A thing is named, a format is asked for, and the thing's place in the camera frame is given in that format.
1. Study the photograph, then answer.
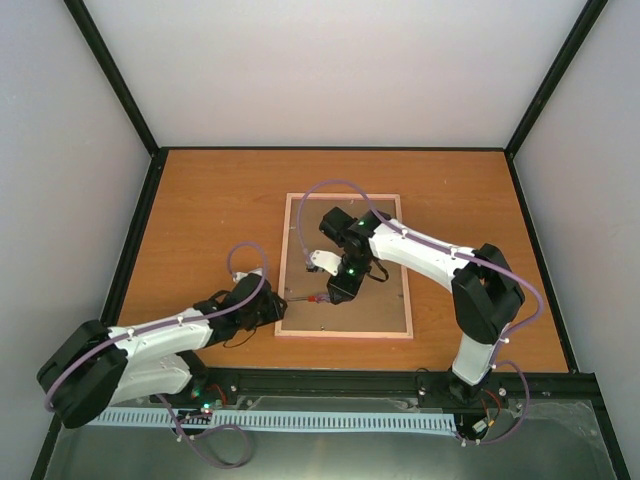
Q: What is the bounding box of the blue red screwdriver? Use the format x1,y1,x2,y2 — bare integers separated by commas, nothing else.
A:
287,293,331,304

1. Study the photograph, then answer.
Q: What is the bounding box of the black cage frame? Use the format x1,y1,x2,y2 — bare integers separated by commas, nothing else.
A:
29,0,634,480

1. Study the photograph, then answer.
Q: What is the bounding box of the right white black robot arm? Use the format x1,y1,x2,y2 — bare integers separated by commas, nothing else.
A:
310,207,525,405

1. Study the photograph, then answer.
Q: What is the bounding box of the light blue cable duct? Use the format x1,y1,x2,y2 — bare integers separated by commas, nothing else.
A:
89,407,456,436

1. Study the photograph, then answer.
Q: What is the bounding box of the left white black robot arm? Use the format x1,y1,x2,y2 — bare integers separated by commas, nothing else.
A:
36,272,287,429

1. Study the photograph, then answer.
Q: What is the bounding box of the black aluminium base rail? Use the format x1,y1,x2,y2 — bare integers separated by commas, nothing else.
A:
167,368,604,412

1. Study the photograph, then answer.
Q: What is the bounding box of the pink photo frame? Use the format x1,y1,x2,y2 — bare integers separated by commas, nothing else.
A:
275,193,414,340

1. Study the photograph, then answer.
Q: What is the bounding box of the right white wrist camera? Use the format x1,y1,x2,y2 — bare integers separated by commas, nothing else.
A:
306,250,341,276

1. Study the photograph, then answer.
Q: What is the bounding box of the grey metal front plate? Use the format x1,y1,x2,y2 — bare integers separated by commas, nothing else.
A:
46,396,626,479

